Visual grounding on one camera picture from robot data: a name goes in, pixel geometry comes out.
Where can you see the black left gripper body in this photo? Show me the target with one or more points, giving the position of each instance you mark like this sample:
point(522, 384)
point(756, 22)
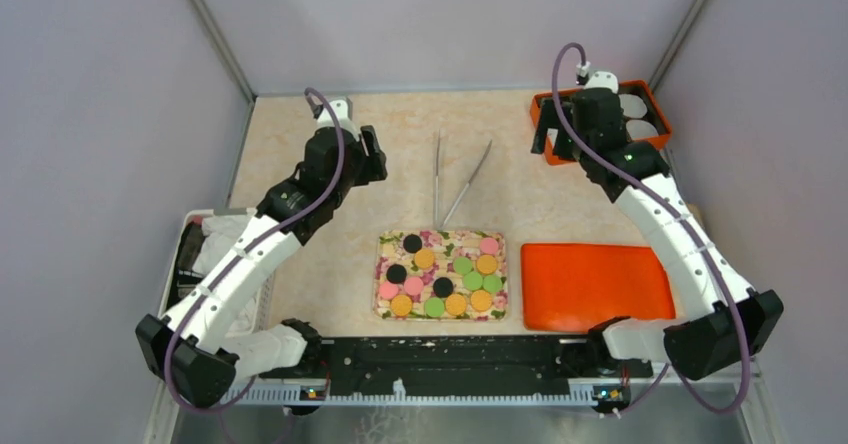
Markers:
point(364, 168)

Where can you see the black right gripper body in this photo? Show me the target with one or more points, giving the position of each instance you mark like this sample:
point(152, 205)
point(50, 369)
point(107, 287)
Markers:
point(565, 145)

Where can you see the orange cookie box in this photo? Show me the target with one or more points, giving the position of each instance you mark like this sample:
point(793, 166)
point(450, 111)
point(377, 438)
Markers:
point(654, 115)

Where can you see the metal tongs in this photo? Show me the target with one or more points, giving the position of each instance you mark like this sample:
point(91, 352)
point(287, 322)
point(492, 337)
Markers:
point(442, 214)

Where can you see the orange cookie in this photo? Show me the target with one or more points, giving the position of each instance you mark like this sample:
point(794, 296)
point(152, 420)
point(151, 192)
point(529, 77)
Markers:
point(481, 300)
point(401, 305)
point(455, 305)
point(424, 259)
point(487, 265)

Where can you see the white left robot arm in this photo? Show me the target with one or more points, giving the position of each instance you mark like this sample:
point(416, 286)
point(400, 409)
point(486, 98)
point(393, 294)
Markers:
point(188, 347)

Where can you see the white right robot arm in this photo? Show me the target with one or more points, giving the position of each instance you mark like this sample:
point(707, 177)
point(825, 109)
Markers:
point(722, 319)

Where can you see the white paper cupcake liner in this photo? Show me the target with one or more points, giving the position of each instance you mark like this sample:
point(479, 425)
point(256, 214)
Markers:
point(639, 129)
point(633, 106)

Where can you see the black cookie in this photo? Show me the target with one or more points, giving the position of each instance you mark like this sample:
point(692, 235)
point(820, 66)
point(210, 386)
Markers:
point(443, 287)
point(412, 243)
point(396, 274)

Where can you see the pink cookie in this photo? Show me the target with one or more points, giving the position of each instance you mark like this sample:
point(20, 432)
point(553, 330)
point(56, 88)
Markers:
point(388, 290)
point(413, 286)
point(489, 246)

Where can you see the floral serving tray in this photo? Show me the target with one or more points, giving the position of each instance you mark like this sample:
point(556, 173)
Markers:
point(446, 245)

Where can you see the green cookie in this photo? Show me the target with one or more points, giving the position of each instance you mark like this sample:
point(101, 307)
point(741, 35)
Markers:
point(492, 284)
point(463, 265)
point(434, 307)
point(473, 281)

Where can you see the white crumpled cloth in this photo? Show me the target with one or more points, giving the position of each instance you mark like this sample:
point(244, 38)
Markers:
point(220, 233)

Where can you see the white plastic basket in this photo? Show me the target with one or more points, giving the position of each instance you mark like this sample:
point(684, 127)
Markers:
point(182, 280)

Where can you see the orange box lid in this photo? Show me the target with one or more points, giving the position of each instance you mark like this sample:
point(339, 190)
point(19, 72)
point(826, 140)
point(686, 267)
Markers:
point(572, 287)

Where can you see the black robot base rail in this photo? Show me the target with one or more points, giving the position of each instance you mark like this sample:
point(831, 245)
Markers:
point(476, 370)

